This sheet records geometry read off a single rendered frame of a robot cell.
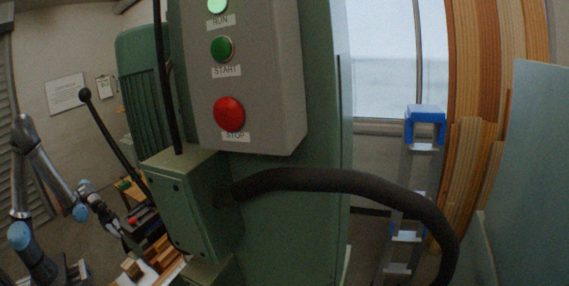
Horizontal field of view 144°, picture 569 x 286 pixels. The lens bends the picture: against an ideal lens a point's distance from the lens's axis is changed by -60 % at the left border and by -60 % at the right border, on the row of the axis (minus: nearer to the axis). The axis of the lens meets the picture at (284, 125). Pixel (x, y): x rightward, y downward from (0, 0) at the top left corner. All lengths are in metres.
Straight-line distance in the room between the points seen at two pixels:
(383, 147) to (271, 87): 1.65
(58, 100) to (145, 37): 3.06
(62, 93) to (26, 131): 2.56
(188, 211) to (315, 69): 0.21
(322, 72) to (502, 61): 1.56
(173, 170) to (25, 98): 3.28
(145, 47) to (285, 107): 0.34
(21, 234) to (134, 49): 0.81
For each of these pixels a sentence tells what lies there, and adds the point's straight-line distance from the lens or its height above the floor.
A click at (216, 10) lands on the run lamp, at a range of 0.20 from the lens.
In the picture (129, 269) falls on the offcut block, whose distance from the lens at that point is 0.73.
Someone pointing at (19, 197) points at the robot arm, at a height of 1.12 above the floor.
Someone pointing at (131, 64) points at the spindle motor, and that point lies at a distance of 0.47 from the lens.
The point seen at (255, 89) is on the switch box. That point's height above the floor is 1.38.
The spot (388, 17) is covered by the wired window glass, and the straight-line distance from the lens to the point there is 1.74.
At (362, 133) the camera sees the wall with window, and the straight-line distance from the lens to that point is 1.75.
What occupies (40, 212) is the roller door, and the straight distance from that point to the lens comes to 3.66.
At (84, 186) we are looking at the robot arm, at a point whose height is 1.01.
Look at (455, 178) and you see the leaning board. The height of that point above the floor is 0.64.
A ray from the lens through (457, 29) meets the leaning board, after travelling 1.59.
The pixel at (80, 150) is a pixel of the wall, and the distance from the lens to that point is 3.59.
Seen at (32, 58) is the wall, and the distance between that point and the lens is 3.53.
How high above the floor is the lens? 1.40
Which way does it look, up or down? 17 degrees down
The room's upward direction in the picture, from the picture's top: 6 degrees counter-clockwise
